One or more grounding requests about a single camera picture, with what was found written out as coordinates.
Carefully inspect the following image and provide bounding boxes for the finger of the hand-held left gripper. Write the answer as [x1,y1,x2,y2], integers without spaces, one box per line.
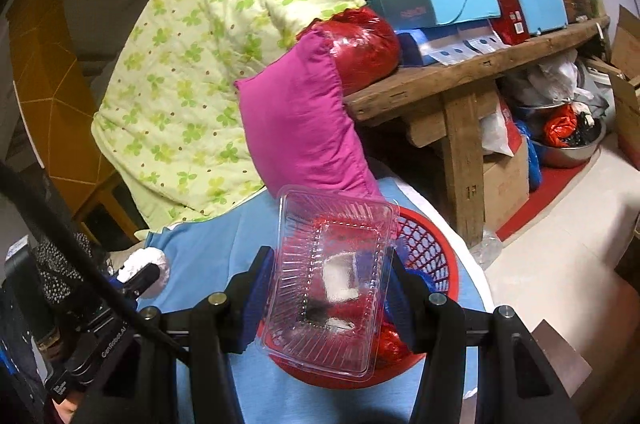
[112,263,162,305]

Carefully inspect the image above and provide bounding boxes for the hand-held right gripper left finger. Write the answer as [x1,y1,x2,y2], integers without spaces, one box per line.
[75,245,276,424]

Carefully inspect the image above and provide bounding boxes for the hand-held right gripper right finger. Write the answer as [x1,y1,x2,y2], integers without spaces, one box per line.
[387,251,581,424]

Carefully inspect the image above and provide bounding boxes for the white paper ball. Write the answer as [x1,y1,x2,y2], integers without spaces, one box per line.
[121,248,172,296]

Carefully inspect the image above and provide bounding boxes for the red plastic basket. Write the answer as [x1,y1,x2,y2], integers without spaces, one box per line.
[265,204,460,387]

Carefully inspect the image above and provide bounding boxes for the clear plastic clamshell container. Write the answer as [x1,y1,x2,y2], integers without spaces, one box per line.
[254,184,401,377]

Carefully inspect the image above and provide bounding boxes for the light blue blanket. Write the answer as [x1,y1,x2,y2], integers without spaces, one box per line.
[135,177,496,424]

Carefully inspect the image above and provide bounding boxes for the black white-dotted cloth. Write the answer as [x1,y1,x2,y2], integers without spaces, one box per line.
[35,231,108,305]

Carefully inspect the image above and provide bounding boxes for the clear plastic bag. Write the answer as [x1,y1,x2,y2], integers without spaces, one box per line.
[467,229,503,267]

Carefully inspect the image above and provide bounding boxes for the small brown cardboard box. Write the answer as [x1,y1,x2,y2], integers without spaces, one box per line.
[482,137,531,232]

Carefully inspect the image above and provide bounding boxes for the red floor mat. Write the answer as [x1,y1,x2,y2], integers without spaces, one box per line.
[495,157,596,242]

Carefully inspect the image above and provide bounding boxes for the magenta pillow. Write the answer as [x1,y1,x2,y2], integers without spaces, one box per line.
[234,27,381,200]

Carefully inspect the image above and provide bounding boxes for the large brown box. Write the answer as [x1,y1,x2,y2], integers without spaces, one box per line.
[530,274,640,424]

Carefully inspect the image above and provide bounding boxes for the green floral quilt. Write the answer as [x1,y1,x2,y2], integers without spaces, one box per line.
[91,0,368,232]

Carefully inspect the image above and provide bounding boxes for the rough wooden bench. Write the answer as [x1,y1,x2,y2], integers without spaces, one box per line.
[344,15,612,247]

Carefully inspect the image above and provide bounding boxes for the orange wooden cabinet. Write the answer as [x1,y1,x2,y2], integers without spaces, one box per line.
[7,0,118,215]

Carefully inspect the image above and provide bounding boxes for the metal basin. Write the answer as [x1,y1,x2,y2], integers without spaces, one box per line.
[507,99,608,169]

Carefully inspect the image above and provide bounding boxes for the orange-red plastic bag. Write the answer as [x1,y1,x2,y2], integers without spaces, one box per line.
[544,104,581,147]

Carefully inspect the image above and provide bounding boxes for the shiny red plastic bag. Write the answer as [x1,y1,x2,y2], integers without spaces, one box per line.
[320,6,402,95]

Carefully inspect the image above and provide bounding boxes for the blue dotted packages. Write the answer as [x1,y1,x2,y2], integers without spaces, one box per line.
[400,19,503,68]

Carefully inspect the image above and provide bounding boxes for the white plastic bags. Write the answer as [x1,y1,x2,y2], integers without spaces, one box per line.
[520,49,608,110]

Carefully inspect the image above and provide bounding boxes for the open cardboard box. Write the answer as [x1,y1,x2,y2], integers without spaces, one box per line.
[607,4,640,170]

